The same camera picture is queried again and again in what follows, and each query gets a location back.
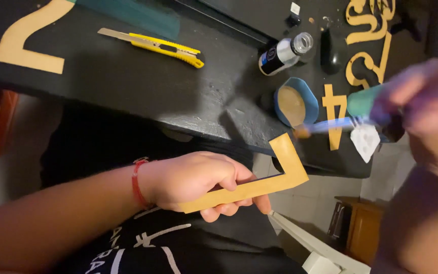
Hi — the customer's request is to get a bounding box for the person's left hand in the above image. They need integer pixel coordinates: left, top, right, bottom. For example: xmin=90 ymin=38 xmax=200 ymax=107
xmin=138 ymin=151 xmax=272 ymax=223

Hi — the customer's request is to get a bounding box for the person's right hand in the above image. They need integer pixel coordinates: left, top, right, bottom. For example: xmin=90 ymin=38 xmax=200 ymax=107
xmin=370 ymin=57 xmax=438 ymax=184

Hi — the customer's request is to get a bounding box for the teal-handled paintbrush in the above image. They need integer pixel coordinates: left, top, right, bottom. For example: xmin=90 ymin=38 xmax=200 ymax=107
xmin=293 ymin=84 xmax=391 ymax=139

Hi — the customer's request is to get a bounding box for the gold angled number cutout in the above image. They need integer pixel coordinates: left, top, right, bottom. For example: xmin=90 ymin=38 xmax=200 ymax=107
xmin=179 ymin=133 xmax=309 ymax=214

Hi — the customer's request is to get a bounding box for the gold curly cutout with stem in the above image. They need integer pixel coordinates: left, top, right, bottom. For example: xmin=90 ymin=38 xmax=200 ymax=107
xmin=345 ymin=32 xmax=393 ymax=90

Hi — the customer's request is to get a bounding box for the white paper scrap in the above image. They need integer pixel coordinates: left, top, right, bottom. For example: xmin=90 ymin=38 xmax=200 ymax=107
xmin=350 ymin=123 xmax=381 ymax=164

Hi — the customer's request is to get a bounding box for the gold number four cutout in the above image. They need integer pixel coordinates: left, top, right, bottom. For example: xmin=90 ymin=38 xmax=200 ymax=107
xmin=322 ymin=84 xmax=348 ymax=151

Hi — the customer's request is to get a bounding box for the gold script cutout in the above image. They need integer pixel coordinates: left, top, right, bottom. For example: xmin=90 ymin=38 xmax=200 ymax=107
xmin=345 ymin=0 xmax=397 ymax=46

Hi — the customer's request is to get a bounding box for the black oval object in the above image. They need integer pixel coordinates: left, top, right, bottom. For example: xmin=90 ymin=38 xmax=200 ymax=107
xmin=320 ymin=28 xmax=344 ymax=75

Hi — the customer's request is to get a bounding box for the blue bowl with gold paint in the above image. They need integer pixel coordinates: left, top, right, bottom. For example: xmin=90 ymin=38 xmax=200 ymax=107
xmin=274 ymin=77 xmax=319 ymax=129

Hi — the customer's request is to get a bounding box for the open paint bottle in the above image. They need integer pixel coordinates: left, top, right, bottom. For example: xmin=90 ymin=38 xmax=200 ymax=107
xmin=258 ymin=32 xmax=315 ymax=76

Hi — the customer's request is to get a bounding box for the wooden cabinet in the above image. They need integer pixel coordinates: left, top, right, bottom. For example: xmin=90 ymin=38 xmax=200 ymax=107
xmin=327 ymin=196 xmax=388 ymax=266

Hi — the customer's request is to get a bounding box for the yellow utility knife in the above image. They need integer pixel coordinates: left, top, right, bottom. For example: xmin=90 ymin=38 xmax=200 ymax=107
xmin=97 ymin=27 xmax=205 ymax=69

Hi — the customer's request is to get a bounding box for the black printed t-shirt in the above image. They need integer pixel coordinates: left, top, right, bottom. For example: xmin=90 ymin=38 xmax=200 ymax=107
xmin=40 ymin=102 xmax=308 ymax=274

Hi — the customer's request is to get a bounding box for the teal sheet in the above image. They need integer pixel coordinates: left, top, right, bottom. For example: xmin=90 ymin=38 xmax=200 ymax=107
xmin=75 ymin=0 xmax=181 ymax=41

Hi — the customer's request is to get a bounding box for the bare wooden number cutout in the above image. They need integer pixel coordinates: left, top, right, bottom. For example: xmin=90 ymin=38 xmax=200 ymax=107
xmin=0 ymin=0 xmax=76 ymax=75

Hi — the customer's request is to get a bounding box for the white furniture frame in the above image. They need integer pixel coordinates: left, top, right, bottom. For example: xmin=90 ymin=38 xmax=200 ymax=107
xmin=268 ymin=210 xmax=372 ymax=274

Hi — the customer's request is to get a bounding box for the red string bracelet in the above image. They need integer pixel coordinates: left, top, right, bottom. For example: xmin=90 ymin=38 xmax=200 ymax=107
xmin=132 ymin=157 xmax=154 ymax=210

